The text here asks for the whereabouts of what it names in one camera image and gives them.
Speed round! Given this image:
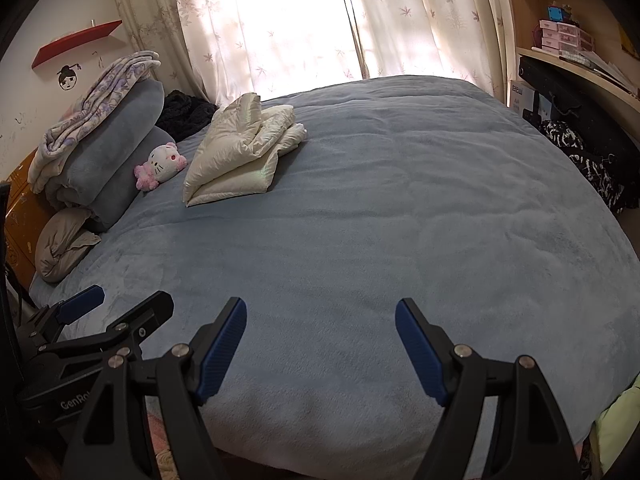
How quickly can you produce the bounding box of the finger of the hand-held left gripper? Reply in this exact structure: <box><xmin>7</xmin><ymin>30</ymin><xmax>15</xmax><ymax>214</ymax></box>
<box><xmin>30</xmin><ymin>285</ymin><xmax>106</xmax><ymax>345</ymax></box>
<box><xmin>45</xmin><ymin>290</ymin><xmax>175</xmax><ymax>361</ymax></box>

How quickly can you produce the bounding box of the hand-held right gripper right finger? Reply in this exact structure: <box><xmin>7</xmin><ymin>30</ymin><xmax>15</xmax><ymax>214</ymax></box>
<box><xmin>395</xmin><ymin>297</ymin><xmax>583</xmax><ymax>480</ymax></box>

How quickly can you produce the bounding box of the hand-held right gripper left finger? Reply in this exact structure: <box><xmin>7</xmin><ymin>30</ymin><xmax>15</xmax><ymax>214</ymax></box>
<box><xmin>62</xmin><ymin>296</ymin><xmax>248</xmax><ymax>480</ymax></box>

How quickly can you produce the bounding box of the white puffer jacket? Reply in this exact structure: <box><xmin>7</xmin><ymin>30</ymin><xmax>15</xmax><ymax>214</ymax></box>
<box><xmin>182</xmin><ymin>92</ymin><xmax>307</xmax><ymax>207</ymax></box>

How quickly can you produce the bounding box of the beige pillow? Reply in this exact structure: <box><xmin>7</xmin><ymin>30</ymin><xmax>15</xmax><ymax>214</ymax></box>
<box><xmin>36</xmin><ymin>207</ymin><xmax>101</xmax><ymax>282</ymax></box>

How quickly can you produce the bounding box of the pink cloth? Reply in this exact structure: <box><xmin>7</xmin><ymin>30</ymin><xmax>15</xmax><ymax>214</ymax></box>
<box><xmin>142</xmin><ymin>405</ymin><xmax>173</xmax><ymax>480</ymax></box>

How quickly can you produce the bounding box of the grey-blue pillow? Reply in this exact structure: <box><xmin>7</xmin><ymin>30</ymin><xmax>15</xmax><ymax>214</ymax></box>
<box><xmin>82</xmin><ymin>127</ymin><xmax>176</xmax><ymax>233</ymax></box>

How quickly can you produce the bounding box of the pink white cat plush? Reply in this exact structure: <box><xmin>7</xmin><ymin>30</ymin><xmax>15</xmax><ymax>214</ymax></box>
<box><xmin>133</xmin><ymin>142</ymin><xmax>187</xmax><ymax>192</ymax></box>

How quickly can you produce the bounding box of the grey-blue fleece bed blanket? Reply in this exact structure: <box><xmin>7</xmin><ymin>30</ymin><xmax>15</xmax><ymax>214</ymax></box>
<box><xmin>30</xmin><ymin>75</ymin><xmax>640</xmax><ymax>466</ymax></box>

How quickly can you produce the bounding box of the grey-blue rolled blanket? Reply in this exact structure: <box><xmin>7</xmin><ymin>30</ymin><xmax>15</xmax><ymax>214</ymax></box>
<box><xmin>45</xmin><ymin>80</ymin><xmax>166</xmax><ymax>208</ymax></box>

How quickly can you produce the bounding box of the black knitted cloth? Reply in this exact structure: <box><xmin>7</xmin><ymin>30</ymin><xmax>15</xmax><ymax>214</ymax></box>
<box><xmin>156</xmin><ymin>90</ymin><xmax>221</xmax><ymax>141</ymax></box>

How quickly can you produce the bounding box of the purple floral folded blanket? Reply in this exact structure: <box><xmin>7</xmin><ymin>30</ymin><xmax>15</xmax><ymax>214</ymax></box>
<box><xmin>27</xmin><ymin>51</ymin><xmax>162</xmax><ymax>193</ymax></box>

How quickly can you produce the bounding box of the light green garment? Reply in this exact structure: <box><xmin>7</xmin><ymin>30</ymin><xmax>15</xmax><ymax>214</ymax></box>
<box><xmin>590</xmin><ymin>375</ymin><xmax>640</xmax><ymax>480</ymax></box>

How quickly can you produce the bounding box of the black white patterned cloth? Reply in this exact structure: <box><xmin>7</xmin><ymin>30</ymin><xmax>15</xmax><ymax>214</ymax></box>
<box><xmin>539</xmin><ymin>120</ymin><xmax>626</xmax><ymax>213</ymax></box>

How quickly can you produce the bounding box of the white cardboard box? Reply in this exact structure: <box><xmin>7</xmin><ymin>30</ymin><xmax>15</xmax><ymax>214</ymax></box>
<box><xmin>507</xmin><ymin>80</ymin><xmax>553</xmax><ymax>121</ymax></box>

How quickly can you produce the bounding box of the black bag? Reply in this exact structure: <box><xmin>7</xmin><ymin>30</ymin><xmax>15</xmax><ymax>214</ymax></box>
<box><xmin>517</xmin><ymin>55</ymin><xmax>640</xmax><ymax>176</ymax></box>

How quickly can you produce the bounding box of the floral sheer curtain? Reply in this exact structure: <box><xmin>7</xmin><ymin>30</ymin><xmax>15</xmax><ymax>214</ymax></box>
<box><xmin>335</xmin><ymin>0</ymin><xmax>516</xmax><ymax>103</ymax></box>
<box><xmin>107</xmin><ymin>0</ymin><xmax>368</xmax><ymax>106</ymax></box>

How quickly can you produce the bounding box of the pile of papers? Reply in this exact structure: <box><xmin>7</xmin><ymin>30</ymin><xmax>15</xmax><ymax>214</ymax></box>
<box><xmin>582</xmin><ymin>50</ymin><xmax>638</xmax><ymax>96</ymax></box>

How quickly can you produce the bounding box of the pink drawer organiser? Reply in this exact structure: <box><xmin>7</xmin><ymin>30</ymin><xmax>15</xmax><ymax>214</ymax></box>
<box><xmin>532</xmin><ymin>19</ymin><xmax>596</xmax><ymax>58</ymax></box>

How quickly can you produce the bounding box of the black face wall sticker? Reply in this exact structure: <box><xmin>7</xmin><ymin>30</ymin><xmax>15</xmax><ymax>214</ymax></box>
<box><xmin>56</xmin><ymin>62</ymin><xmax>82</xmax><ymax>92</ymax></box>

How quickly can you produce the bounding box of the red wall shelf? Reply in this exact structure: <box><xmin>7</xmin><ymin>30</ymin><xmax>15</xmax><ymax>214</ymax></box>
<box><xmin>31</xmin><ymin>20</ymin><xmax>123</xmax><ymax>69</ymax></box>

